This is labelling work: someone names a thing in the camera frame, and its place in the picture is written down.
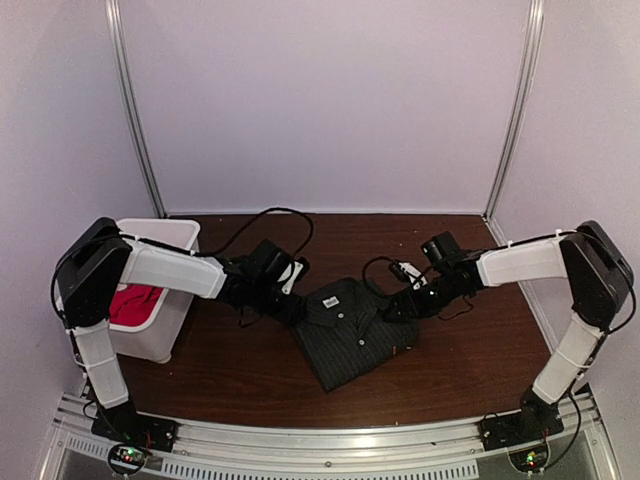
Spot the red garment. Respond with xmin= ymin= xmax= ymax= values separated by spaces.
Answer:
xmin=109 ymin=285 xmax=163 ymax=327

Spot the left aluminium frame post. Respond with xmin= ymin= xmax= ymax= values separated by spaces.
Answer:
xmin=104 ymin=0 xmax=168 ymax=219

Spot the front aluminium rail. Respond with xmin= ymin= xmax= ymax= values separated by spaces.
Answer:
xmin=35 ymin=394 xmax=621 ymax=479

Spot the left round circuit board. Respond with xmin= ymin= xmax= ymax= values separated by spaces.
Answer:
xmin=107 ymin=443 xmax=150 ymax=477

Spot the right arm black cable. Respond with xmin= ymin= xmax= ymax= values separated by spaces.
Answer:
xmin=360 ymin=256 xmax=401 ymax=301

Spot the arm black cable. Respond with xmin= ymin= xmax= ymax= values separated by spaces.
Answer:
xmin=199 ymin=207 xmax=315 ymax=266
xmin=360 ymin=256 xmax=401 ymax=301

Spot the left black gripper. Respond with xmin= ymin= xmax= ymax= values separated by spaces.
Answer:
xmin=249 ymin=280 xmax=308 ymax=327

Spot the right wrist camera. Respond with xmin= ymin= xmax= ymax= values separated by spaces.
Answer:
xmin=389 ymin=261 xmax=427 ymax=290

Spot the right aluminium frame post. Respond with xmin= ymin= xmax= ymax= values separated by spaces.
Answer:
xmin=483 ymin=0 xmax=545 ymax=221

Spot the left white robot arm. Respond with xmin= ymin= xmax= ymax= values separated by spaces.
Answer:
xmin=49 ymin=217 xmax=309 ymax=444

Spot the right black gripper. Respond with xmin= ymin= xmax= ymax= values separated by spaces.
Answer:
xmin=382 ymin=271 xmax=466 ymax=324

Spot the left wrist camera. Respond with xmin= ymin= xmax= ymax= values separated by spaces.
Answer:
xmin=278 ymin=257 xmax=309 ymax=295

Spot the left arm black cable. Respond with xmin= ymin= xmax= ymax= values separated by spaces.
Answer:
xmin=199 ymin=207 xmax=315 ymax=266

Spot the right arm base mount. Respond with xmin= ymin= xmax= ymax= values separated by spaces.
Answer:
xmin=477 ymin=388 xmax=564 ymax=451

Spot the dark pinstriped shirt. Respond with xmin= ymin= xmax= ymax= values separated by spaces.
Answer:
xmin=292 ymin=277 xmax=419 ymax=393

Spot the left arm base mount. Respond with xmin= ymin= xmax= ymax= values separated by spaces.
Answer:
xmin=91 ymin=397 xmax=178 ymax=452

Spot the right round circuit board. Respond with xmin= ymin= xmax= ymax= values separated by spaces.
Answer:
xmin=508 ymin=444 xmax=549 ymax=474

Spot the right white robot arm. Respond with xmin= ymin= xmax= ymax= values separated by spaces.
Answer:
xmin=383 ymin=221 xmax=637 ymax=442

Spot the white plastic laundry bin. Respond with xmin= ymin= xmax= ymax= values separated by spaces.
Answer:
xmin=54 ymin=218 xmax=202 ymax=365

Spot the round circuit board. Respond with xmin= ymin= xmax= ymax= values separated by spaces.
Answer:
xmin=508 ymin=444 xmax=549 ymax=474
xmin=107 ymin=443 xmax=150 ymax=477

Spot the aluminium frame post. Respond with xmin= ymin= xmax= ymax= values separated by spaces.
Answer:
xmin=104 ymin=0 xmax=168 ymax=219
xmin=483 ymin=0 xmax=545 ymax=221

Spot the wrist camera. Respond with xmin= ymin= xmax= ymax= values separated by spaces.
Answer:
xmin=278 ymin=257 xmax=309 ymax=295
xmin=389 ymin=261 xmax=427 ymax=290

